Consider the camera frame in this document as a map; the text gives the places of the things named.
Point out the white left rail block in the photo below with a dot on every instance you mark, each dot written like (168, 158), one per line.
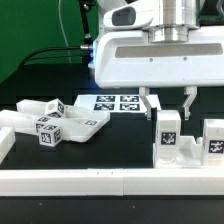
(7, 140)

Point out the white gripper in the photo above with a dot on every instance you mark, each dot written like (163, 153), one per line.
(128, 59)

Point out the white marker sheet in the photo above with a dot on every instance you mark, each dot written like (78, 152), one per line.
(111, 103)

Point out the white chair seat part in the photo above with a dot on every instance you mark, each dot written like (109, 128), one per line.
(188, 153)

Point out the white chair back long part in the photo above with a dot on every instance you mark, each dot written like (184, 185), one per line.
(22, 122)

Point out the white flat chair panel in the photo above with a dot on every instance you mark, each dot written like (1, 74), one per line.
(80, 124)

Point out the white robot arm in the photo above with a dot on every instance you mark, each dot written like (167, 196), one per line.
(172, 22)

